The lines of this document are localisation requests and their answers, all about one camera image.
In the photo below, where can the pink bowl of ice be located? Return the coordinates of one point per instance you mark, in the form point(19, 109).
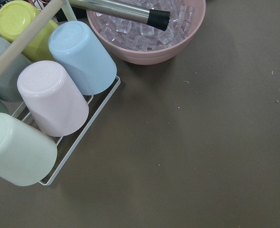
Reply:
point(151, 57)

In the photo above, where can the pink plastic cup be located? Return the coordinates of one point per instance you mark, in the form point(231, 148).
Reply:
point(53, 99)

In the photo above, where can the blue plastic cup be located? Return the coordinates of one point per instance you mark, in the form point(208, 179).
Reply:
point(79, 51)

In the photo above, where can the white plastic cup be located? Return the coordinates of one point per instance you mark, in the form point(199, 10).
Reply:
point(26, 154)

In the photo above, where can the grey plastic cup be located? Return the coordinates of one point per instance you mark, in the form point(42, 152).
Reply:
point(8, 80)

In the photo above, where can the yellow plastic cup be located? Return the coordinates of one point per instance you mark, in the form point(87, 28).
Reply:
point(15, 16)

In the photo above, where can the white wire cup rack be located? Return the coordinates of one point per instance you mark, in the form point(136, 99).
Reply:
point(95, 103)

